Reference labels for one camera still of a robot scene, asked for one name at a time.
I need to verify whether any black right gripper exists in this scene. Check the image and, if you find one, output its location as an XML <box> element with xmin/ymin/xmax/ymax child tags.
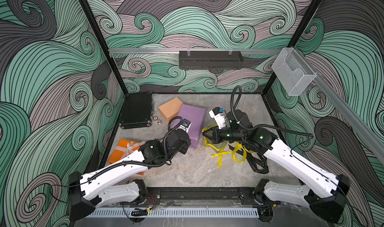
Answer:
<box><xmin>202</xmin><ymin>124</ymin><xmax>245</xmax><ymax>144</ymax></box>

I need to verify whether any yellow ribbon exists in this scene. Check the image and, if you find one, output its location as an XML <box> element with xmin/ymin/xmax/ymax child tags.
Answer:
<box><xmin>202</xmin><ymin>124</ymin><xmax>227</xmax><ymax>152</ymax></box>
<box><xmin>206</xmin><ymin>142</ymin><xmax>253</xmax><ymax>167</ymax></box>

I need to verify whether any purple gift box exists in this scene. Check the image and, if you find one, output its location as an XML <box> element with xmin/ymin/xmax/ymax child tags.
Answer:
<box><xmin>178</xmin><ymin>104</ymin><xmax>206</xmax><ymax>149</ymax></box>

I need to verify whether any peach gift box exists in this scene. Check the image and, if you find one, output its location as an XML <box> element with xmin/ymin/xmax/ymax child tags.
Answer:
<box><xmin>158</xmin><ymin>97</ymin><xmax>183</xmax><ymax>122</ymax></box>

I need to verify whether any black ribbon gold lettering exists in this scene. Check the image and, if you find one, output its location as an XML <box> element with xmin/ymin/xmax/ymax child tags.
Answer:
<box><xmin>236</xmin><ymin>146</ymin><xmax>269</xmax><ymax>175</ymax></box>

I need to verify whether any orange gift box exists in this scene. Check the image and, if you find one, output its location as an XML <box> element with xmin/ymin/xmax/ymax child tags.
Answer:
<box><xmin>108</xmin><ymin>139</ymin><xmax>146</xmax><ymax>179</ymax></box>

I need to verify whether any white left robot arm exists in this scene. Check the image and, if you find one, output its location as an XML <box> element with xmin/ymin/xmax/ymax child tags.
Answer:
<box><xmin>68</xmin><ymin>129</ymin><xmax>191</xmax><ymax>221</ymax></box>

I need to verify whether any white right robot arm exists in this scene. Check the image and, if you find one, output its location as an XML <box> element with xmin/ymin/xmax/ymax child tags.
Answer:
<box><xmin>203</xmin><ymin>126</ymin><xmax>351</xmax><ymax>224</ymax></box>

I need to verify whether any black case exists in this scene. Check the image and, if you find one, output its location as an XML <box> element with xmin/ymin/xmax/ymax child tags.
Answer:
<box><xmin>119</xmin><ymin>92</ymin><xmax>154</xmax><ymax>129</ymax></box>

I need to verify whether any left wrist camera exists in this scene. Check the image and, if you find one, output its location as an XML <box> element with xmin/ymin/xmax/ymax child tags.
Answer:
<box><xmin>179</xmin><ymin>119</ymin><xmax>191</xmax><ymax>133</ymax></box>

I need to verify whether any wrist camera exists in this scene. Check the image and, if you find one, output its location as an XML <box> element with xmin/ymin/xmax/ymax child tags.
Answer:
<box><xmin>179</xmin><ymin>119</ymin><xmax>191</xmax><ymax>133</ymax></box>
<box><xmin>209</xmin><ymin>107</ymin><xmax>228</xmax><ymax>129</ymax></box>

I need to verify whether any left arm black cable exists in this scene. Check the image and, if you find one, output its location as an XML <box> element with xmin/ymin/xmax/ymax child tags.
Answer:
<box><xmin>49</xmin><ymin>115</ymin><xmax>182</xmax><ymax>204</ymax></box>

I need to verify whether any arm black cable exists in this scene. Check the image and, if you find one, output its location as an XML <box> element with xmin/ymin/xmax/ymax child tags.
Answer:
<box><xmin>49</xmin><ymin>115</ymin><xmax>182</xmax><ymax>204</ymax></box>
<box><xmin>230</xmin><ymin>85</ymin><xmax>314</xmax><ymax>137</ymax></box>

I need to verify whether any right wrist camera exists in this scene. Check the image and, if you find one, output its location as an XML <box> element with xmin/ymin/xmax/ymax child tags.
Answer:
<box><xmin>209</xmin><ymin>107</ymin><xmax>228</xmax><ymax>129</ymax></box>

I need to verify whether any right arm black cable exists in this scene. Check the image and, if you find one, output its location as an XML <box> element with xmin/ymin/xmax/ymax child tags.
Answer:
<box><xmin>230</xmin><ymin>85</ymin><xmax>314</xmax><ymax>137</ymax></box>

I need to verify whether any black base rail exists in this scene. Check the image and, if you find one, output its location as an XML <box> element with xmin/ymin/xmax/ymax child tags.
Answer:
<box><xmin>92</xmin><ymin>182</ymin><xmax>309</xmax><ymax>208</ymax></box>

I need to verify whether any black perforated wall tray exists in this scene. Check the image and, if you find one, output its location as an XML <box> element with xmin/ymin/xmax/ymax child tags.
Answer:
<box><xmin>179</xmin><ymin>51</ymin><xmax>244</xmax><ymax>72</ymax></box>

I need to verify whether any aluminium rail back wall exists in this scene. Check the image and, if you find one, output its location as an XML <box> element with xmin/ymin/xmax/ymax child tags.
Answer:
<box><xmin>108</xmin><ymin>48</ymin><xmax>282</xmax><ymax>55</ymax></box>

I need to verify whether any aluminium rail wall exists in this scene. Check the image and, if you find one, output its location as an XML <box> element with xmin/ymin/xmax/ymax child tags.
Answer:
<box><xmin>296</xmin><ymin>50</ymin><xmax>384</xmax><ymax>162</ymax></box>
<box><xmin>108</xmin><ymin>48</ymin><xmax>282</xmax><ymax>55</ymax></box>

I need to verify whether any white slotted cable duct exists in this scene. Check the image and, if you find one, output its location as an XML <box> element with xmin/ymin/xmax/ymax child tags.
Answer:
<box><xmin>88</xmin><ymin>207</ymin><xmax>259</xmax><ymax>219</ymax></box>

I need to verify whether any clear acrylic wall holder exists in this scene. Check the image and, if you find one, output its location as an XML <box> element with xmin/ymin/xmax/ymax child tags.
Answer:
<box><xmin>272</xmin><ymin>47</ymin><xmax>317</xmax><ymax>96</ymax></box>

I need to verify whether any aluminium rail right wall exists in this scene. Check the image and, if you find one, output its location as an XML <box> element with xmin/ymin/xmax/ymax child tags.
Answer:
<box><xmin>296</xmin><ymin>50</ymin><xmax>384</xmax><ymax>162</ymax></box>

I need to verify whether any black frame post right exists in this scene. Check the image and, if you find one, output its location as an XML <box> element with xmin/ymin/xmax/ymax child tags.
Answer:
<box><xmin>261</xmin><ymin>0</ymin><xmax>330</xmax><ymax>96</ymax></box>

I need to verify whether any black frame post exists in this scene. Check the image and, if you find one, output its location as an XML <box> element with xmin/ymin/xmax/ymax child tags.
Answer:
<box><xmin>261</xmin><ymin>0</ymin><xmax>330</xmax><ymax>96</ymax></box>
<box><xmin>78</xmin><ymin>0</ymin><xmax>128</xmax><ymax>95</ymax></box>

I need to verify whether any black frame post left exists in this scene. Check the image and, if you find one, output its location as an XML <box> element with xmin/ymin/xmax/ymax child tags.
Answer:
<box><xmin>78</xmin><ymin>0</ymin><xmax>128</xmax><ymax>95</ymax></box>

